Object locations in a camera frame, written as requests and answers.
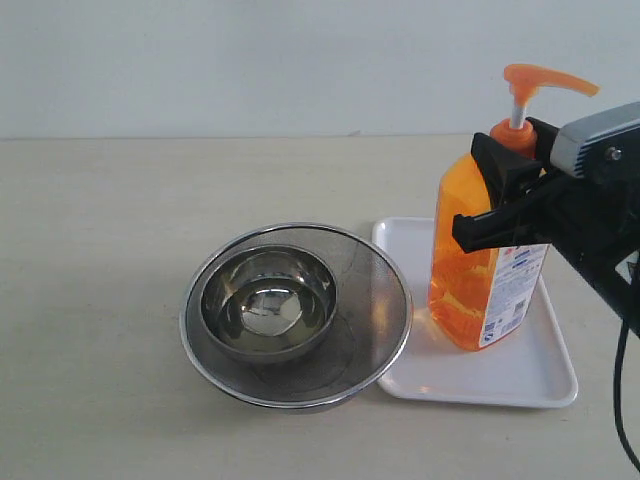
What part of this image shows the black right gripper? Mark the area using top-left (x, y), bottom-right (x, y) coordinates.
top-left (452, 117), bottom-right (639, 334)

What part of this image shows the orange pump soap bottle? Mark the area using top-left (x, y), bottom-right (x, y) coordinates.
top-left (428, 64), bottom-right (599, 351)

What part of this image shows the small stainless steel bowl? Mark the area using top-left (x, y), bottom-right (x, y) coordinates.
top-left (199, 244), bottom-right (338, 365)

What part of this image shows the white rectangular plastic tray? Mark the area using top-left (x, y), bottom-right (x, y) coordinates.
top-left (371, 217), bottom-right (579, 409)

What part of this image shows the steel mesh strainer basket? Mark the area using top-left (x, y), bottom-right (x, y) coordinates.
top-left (179, 222), bottom-right (413, 412)

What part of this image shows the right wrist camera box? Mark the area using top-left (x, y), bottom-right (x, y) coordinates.
top-left (549, 102), bottom-right (639, 185)

